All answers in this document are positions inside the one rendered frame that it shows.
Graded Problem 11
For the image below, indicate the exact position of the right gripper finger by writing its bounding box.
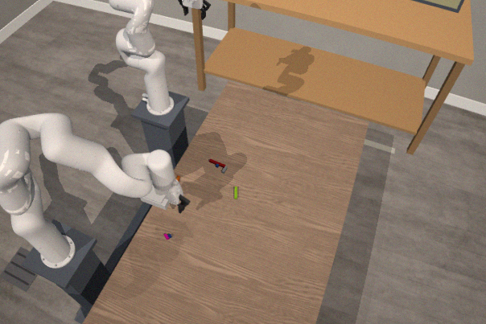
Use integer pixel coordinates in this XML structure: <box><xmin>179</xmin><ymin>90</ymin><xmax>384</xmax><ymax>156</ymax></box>
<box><xmin>177</xmin><ymin>195</ymin><xmax>191</xmax><ymax>214</ymax></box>

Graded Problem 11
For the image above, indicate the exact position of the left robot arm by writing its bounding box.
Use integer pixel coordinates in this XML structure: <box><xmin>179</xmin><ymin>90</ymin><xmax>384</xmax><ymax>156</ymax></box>
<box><xmin>109</xmin><ymin>0</ymin><xmax>174</xmax><ymax>115</ymax></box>

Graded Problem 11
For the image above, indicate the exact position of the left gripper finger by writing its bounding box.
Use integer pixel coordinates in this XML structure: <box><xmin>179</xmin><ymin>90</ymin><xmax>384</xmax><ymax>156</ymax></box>
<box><xmin>178</xmin><ymin>0</ymin><xmax>188</xmax><ymax>16</ymax></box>
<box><xmin>200</xmin><ymin>0</ymin><xmax>211</xmax><ymax>20</ymax></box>

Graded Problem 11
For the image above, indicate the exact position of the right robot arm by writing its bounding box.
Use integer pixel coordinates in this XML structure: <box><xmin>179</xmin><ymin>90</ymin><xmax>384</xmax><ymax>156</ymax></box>
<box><xmin>0</xmin><ymin>113</ymin><xmax>179</xmax><ymax>269</ymax></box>

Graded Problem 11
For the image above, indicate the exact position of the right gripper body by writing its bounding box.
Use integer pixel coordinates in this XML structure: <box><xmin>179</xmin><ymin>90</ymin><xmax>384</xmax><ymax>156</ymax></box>
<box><xmin>165</xmin><ymin>184</ymin><xmax>183</xmax><ymax>205</ymax></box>

